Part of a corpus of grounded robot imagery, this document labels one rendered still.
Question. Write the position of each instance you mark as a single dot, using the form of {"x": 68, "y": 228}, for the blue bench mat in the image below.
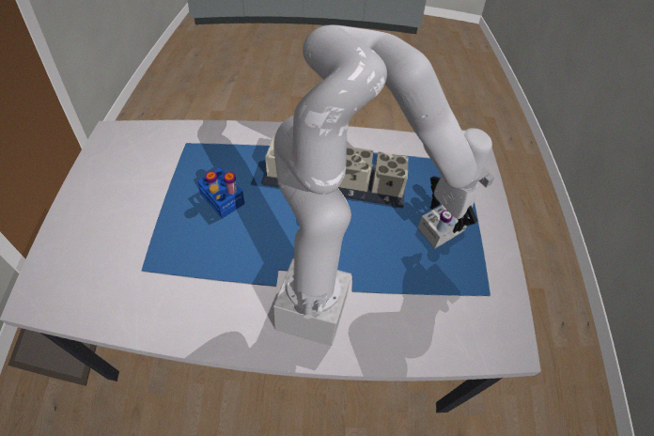
{"x": 382, "y": 248}

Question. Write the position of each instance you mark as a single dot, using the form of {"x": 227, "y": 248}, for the blue tube rack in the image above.
{"x": 230, "y": 203}

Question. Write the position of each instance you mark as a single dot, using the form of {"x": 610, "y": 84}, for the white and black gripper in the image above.
{"x": 458, "y": 202}

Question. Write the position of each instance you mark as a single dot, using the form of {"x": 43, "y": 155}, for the white tube rack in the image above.
{"x": 427, "y": 226}

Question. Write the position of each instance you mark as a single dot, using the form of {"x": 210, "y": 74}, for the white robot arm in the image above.
{"x": 317, "y": 155}

